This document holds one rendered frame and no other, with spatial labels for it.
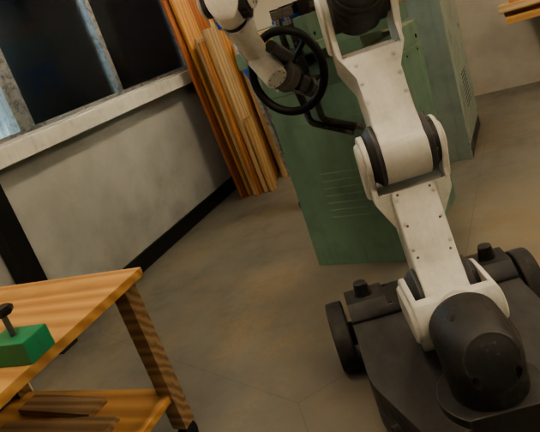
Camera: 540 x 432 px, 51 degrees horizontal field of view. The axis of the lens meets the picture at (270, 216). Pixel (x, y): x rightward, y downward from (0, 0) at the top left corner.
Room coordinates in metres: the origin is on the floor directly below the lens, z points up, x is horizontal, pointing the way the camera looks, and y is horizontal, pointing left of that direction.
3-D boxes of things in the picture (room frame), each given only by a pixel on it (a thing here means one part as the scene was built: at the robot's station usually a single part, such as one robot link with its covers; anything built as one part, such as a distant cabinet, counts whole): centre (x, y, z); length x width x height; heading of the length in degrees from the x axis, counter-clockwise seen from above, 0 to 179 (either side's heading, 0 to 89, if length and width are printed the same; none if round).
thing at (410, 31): (2.27, -0.47, 0.76); 0.57 x 0.45 x 0.09; 145
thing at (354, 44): (2.12, -0.37, 0.82); 0.40 x 0.21 x 0.04; 55
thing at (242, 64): (2.08, -0.35, 0.87); 0.61 x 0.30 x 0.06; 55
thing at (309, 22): (2.01, -0.30, 0.91); 0.15 x 0.14 x 0.09; 55
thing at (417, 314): (1.14, -0.32, 0.28); 0.21 x 0.20 x 0.13; 175
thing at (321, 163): (2.27, -0.47, 0.35); 0.58 x 0.45 x 0.71; 145
